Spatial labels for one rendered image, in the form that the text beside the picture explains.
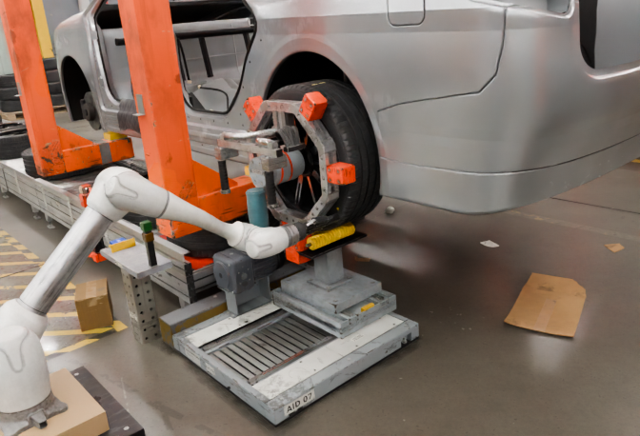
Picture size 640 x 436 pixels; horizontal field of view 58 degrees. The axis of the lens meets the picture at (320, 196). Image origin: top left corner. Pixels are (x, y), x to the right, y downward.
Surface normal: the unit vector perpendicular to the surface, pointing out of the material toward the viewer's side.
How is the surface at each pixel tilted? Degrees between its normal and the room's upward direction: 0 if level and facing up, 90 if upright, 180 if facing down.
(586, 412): 0
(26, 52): 90
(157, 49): 90
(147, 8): 90
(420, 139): 90
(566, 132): 106
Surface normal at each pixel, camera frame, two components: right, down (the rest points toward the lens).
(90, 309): 0.34, 0.25
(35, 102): 0.66, 0.17
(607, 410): -0.08, -0.95
